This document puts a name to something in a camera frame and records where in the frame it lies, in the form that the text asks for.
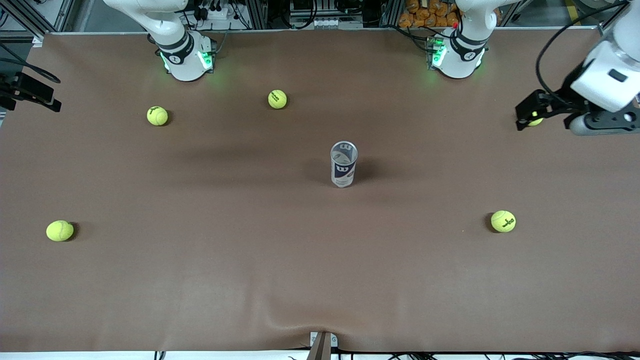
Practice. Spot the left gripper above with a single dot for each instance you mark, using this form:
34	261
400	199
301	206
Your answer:
561	100

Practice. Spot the white blue tennis ball can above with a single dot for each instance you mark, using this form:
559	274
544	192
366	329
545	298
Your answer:
343	167

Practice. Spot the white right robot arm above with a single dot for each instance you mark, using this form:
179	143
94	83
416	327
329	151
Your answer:
182	62

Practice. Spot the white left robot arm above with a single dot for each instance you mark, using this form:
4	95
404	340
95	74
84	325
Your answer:
460	56

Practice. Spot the yellow-green tennis ball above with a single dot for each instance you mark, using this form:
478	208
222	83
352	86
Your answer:
277	99
536	121
157	116
503	221
60	231

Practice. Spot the orange lumpy objects pile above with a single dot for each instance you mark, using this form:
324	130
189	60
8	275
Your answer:
427	14

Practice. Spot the white power strip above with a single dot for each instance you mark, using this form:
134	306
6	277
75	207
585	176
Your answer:
216	12

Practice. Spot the white electronics box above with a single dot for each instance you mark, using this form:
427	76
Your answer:
325	22

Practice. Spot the brown table mat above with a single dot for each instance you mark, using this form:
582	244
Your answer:
320	280

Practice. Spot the aluminium frame beam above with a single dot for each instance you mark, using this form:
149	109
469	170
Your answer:
30	20

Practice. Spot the aluminium frame post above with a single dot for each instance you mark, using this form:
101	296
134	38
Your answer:
257	14
390	12

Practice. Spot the grey pole with metal bracket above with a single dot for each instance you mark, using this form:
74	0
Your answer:
320	347

